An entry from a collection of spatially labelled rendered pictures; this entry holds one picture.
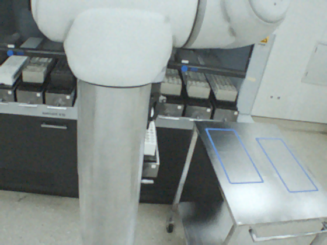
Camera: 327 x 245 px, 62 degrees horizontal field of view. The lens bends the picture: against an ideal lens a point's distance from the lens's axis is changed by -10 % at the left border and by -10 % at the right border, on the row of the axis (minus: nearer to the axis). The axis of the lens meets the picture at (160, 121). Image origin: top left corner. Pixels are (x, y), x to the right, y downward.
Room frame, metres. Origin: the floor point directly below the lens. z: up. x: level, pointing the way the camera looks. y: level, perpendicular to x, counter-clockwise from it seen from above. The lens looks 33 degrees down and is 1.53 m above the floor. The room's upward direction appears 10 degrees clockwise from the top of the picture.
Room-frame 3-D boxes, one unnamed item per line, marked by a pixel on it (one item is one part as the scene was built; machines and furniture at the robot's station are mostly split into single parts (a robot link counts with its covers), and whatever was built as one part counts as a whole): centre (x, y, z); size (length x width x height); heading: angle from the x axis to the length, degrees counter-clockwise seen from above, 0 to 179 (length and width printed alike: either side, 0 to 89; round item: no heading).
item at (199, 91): (1.42, -0.17, 0.85); 0.12 x 0.02 x 0.06; 99
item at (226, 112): (1.67, -0.28, 0.78); 0.73 x 0.14 x 0.09; 9
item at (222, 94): (1.44, -0.32, 0.85); 0.12 x 0.02 x 0.06; 98
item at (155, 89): (0.92, 0.06, 1.06); 0.08 x 0.07 x 0.09; 100
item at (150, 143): (1.02, 0.07, 0.83); 0.30 x 0.10 x 0.06; 10
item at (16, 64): (1.35, 0.84, 0.83); 0.30 x 0.10 x 0.06; 9
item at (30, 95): (1.50, 0.72, 0.78); 0.73 x 0.14 x 0.09; 9
